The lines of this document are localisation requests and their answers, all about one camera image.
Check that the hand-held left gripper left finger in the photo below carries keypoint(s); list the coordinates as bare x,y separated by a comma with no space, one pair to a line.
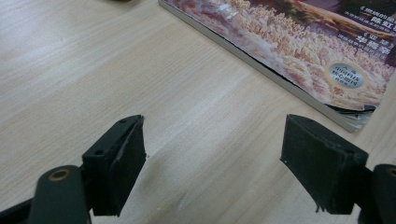
109,168

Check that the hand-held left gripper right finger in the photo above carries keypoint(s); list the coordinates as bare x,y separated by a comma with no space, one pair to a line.
323,168

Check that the colourful glossy magazine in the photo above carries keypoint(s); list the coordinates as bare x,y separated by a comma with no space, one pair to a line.
280,46

